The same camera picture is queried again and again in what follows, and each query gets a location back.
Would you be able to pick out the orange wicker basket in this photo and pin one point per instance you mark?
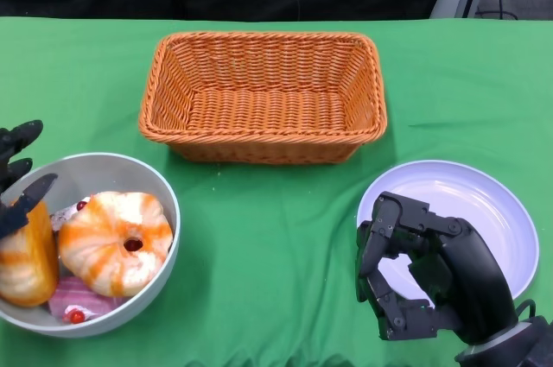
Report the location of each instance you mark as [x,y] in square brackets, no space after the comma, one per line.
[259,112]

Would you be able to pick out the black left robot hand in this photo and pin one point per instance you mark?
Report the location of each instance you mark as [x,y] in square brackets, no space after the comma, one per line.
[13,138]

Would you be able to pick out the chocolate cake slice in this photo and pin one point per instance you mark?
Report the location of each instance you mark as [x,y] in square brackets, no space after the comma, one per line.
[60,218]

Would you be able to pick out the grey bowl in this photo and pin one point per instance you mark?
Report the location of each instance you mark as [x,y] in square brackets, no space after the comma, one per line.
[112,168]

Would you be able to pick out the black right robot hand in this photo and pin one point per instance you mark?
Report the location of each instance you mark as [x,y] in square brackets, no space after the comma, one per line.
[471,280]

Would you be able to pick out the pale lavender plate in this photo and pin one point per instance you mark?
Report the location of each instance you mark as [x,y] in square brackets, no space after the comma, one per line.
[475,211]

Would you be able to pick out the green tablecloth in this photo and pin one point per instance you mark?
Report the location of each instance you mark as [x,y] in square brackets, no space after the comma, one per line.
[276,220]

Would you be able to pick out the magenta pink cake slice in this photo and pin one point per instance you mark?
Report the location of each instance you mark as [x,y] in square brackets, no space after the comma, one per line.
[73,293]

